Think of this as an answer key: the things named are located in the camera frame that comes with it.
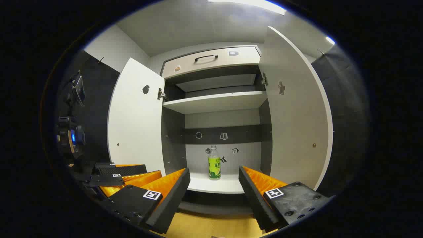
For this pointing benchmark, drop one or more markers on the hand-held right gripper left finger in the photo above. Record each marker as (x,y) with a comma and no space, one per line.
(172,198)

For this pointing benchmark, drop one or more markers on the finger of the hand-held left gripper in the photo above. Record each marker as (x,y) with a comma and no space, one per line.
(122,170)
(132,181)

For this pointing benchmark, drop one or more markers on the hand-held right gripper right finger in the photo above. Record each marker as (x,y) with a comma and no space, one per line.
(254,198)

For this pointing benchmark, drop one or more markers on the clear bottle with green label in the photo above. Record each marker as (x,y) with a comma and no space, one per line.
(214,165)

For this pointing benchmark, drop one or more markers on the white and grey cabinet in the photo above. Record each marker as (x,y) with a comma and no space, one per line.
(221,132)

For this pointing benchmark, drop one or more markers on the metal door hinge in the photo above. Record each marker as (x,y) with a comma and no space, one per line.
(264,79)
(161,95)

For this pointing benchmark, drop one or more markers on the white cabinet shelf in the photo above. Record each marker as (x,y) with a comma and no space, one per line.
(214,101)

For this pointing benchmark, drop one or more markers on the beige cabinet drawer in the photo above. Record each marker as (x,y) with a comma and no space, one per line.
(211,67)

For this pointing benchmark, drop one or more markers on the small ceiling light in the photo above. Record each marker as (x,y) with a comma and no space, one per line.
(330,40)

